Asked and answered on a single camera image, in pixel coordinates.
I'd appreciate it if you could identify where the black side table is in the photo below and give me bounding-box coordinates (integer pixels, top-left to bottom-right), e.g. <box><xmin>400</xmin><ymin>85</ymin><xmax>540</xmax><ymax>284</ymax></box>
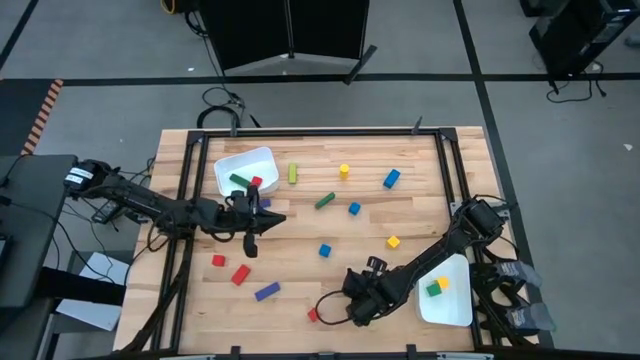
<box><xmin>0</xmin><ymin>153</ymin><xmax>80</xmax><ymax>360</ymax></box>

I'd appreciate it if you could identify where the black table frame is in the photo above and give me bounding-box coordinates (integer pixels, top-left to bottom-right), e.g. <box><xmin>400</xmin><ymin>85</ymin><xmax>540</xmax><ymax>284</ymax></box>
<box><xmin>114</xmin><ymin>115</ymin><xmax>541</xmax><ymax>360</ymax></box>

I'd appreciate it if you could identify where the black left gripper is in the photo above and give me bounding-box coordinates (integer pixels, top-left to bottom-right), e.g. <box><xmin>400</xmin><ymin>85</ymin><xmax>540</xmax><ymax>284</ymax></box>
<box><xmin>219</xmin><ymin>191</ymin><xmax>287</xmax><ymax>236</ymax></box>

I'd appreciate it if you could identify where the black equipment rack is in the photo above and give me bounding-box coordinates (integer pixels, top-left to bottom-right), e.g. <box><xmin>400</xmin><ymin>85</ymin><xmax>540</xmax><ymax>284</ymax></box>
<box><xmin>518</xmin><ymin>0</ymin><xmax>640</xmax><ymax>96</ymax></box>

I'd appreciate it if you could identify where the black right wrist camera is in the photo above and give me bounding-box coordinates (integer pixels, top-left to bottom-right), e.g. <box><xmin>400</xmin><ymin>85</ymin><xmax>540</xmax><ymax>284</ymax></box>
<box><xmin>348</xmin><ymin>298</ymin><xmax>377</xmax><ymax>328</ymax></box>

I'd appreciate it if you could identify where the black floor mat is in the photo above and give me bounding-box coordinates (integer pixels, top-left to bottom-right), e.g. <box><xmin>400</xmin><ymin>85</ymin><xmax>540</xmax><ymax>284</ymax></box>
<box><xmin>0</xmin><ymin>78</ymin><xmax>65</xmax><ymax>157</ymax></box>

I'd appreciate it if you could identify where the black partition panel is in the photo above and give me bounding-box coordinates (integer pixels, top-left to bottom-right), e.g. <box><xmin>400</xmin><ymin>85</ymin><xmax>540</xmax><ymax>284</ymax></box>
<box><xmin>199</xmin><ymin>0</ymin><xmax>379</xmax><ymax>85</ymax></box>

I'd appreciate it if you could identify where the white flat board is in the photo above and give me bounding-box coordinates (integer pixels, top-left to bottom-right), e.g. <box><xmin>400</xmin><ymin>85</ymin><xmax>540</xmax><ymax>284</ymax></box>
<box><xmin>54</xmin><ymin>252</ymin><xmax>132</xmax><ymax>332</ymax></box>

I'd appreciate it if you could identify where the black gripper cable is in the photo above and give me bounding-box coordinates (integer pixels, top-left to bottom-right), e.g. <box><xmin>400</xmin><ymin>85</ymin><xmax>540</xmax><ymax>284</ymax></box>
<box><xmin>315</xmin><ymin>290</ymin><xmax>354</xmax><ymax>328</ymax></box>

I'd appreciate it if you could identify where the black floor cable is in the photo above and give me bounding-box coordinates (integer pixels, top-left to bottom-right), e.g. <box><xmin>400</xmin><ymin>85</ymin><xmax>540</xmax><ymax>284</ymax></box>
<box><xmin>196</xmin><ymin>85</ymin><xmax>242</xmax><ymax>130</ymax></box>

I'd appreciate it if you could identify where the blue long block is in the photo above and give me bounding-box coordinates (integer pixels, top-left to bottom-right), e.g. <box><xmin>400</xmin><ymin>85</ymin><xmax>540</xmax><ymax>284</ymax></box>
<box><xmin>253</xmin><ymin>281</ymin><xmax>282</xmax><ymax>303</ymax></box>

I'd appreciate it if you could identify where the black power supply box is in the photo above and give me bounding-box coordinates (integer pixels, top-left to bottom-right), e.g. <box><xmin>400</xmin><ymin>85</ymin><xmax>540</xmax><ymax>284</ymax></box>
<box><xmin>91</xmin><ymin>199</ymin><xmax>122</xmax><ymax>225</ymax></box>

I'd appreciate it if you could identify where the grey sandbag weight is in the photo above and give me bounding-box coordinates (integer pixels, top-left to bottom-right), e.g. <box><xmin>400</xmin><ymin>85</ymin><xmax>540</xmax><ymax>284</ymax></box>
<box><xmin>504</xmin><ymin>302</ymin><xmax>557</xmax><ymax>334</ymax></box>
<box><xmin>492</xmin><ymin>259</ymin><xmax>544</xmax><ymax>289</ymax></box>

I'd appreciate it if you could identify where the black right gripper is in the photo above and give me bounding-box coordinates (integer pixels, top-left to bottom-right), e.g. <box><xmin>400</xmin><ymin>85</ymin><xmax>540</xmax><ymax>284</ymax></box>
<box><xmin>342</xmin><ymin>255</ymin><xmax>401</xmax><ymax>309</ymax></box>

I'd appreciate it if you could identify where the white plastic bin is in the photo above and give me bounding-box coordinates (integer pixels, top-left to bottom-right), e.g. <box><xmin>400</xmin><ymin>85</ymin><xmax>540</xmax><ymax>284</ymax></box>
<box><xmin>213</xmin><ymin>145</ymin><xmax>281</xmax><ymax>199</ymax></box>
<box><xmin>414</xmin><ymin>253</ymin><xmax>475</xmax><ymax>328</ymax></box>

